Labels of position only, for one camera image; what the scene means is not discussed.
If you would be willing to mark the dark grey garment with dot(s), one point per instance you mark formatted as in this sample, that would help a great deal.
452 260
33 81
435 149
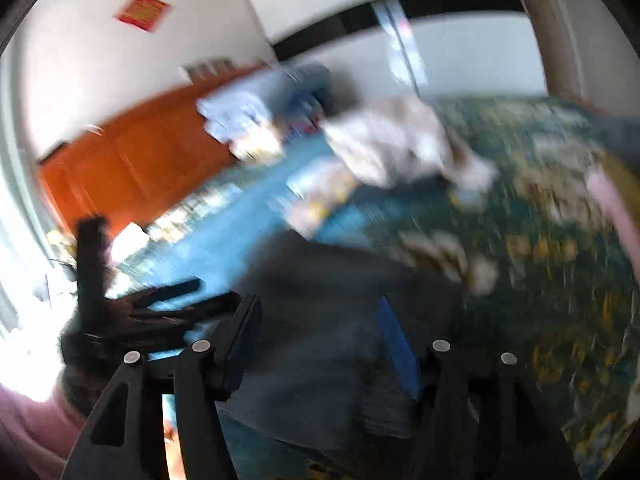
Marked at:
320 320

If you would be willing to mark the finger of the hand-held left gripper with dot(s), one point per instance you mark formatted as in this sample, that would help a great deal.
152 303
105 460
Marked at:
165 292
200 312

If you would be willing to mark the person's left forearm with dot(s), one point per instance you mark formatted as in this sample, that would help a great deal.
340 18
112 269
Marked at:
35 430

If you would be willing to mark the beige door frame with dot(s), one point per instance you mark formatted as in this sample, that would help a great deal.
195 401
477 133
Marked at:
555 25

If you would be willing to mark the pink cloth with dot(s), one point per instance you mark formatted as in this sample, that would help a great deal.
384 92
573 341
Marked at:
617 210

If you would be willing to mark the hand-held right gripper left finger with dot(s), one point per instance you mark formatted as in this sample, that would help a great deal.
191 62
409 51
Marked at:
241 347

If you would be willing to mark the green floral blanket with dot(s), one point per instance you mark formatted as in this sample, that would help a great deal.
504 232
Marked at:
540 270

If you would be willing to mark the white beige cloth pile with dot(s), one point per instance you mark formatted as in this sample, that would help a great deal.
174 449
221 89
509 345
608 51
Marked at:
400 145

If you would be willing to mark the blue bed sheet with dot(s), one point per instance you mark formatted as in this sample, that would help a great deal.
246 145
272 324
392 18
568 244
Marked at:
240 230

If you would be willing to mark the orange wooden headboard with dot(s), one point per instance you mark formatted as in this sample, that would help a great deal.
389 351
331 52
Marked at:
130 160

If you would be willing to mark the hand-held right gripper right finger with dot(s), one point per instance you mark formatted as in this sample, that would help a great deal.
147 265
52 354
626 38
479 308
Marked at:
397 345

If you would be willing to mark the red wall poster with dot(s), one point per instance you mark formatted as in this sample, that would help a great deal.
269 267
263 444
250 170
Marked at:
143 11

